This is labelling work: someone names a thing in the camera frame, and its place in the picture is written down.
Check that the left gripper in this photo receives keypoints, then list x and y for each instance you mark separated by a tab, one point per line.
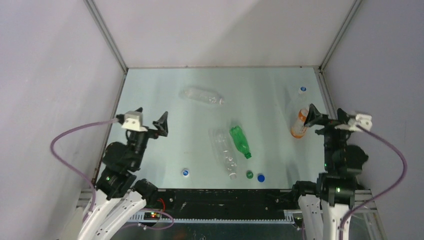
162	124

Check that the green plastic bottle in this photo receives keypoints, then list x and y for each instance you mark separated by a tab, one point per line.
240	141

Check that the blue bottle cap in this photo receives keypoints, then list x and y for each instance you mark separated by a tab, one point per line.
261	178

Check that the green bottle cap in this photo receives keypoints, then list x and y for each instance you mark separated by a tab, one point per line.
249	174

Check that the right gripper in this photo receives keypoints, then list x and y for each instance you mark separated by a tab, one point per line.
314	116

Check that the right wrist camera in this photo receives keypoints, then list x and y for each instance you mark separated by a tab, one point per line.
356	123

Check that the orange label bottle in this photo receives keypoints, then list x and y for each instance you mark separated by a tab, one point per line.
298	130

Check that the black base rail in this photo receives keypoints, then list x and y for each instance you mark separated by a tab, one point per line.
224	204

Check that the blue white cap left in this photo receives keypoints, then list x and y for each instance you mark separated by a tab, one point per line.
185	172

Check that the right circuit board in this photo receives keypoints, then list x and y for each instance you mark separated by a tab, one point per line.
298	222

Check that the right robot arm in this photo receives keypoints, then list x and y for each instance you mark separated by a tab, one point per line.
324	204

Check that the left circuit board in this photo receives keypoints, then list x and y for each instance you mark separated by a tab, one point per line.
151	216

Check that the circuit board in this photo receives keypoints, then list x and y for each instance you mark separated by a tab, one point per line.
298	222
151	216

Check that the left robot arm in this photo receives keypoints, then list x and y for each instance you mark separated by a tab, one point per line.
118	193

